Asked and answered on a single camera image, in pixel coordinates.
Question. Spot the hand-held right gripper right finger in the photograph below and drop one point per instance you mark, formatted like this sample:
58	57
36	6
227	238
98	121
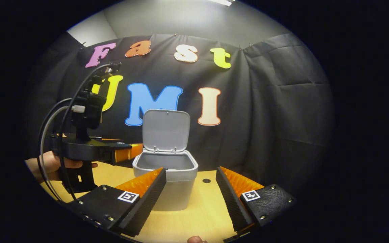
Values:
231	206

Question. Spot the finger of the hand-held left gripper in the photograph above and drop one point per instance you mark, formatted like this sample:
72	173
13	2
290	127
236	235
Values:
123	155

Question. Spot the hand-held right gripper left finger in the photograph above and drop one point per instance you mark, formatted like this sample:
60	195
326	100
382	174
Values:
147	206

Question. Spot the white desktop garbage bin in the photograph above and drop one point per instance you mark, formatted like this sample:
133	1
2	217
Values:
165	130

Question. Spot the wooden desktop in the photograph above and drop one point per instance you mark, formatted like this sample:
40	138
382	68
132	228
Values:
201	209

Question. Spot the black backdrop cloth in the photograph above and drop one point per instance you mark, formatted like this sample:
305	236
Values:
275	118

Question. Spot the large ceiling light panel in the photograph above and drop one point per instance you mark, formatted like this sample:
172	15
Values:
221	2

